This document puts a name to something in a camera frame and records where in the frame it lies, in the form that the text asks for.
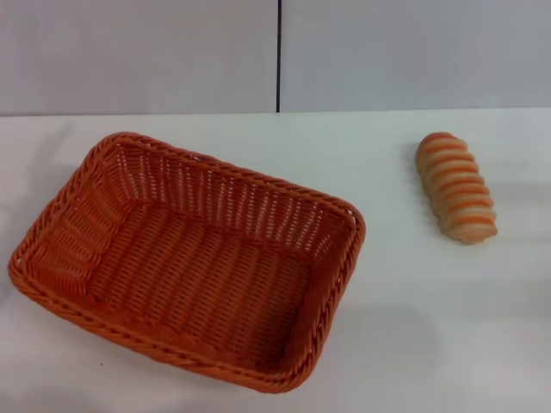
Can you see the orange woven plastic basket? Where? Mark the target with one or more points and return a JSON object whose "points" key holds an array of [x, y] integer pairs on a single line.
{"points": [[193, 275]]}

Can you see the striped bread loaf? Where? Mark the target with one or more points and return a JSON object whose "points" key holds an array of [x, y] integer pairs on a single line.
{"points": [[458, 193]]}

